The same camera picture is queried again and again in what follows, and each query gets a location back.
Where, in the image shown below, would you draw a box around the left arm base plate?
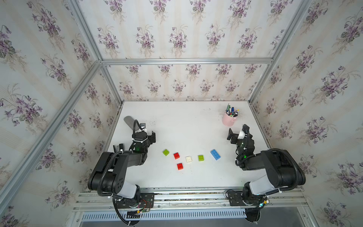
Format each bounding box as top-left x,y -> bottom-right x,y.
116,193 -> 155,209

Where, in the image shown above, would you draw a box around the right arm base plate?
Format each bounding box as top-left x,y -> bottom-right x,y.
225,190 -> 269,208

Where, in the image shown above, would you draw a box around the aluminium mounting rail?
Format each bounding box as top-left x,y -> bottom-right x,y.
71,187 -> 308,212

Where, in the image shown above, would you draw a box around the blue long lego brick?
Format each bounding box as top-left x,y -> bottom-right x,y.
210,149 -> 221,160

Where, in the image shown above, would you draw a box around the coloured pens in cup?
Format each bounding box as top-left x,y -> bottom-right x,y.
225,104 -> 239,117

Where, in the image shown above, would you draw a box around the pink pen cup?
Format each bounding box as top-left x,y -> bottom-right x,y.
222,112 -> 238,127

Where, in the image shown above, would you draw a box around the grey whiteboard eraser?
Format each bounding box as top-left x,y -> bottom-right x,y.
123,116 -> 140,131

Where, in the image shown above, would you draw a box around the red lego brick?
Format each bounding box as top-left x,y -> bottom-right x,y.
174,152 -> 180,159
177,163 -> 183,170

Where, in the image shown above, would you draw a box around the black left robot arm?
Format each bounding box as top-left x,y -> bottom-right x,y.
88,116 -> 156,203

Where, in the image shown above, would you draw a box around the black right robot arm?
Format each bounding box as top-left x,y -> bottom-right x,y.
227,124 -> 306,207

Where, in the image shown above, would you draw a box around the white slotted cable duct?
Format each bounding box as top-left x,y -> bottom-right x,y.
81,208 -> 247,222

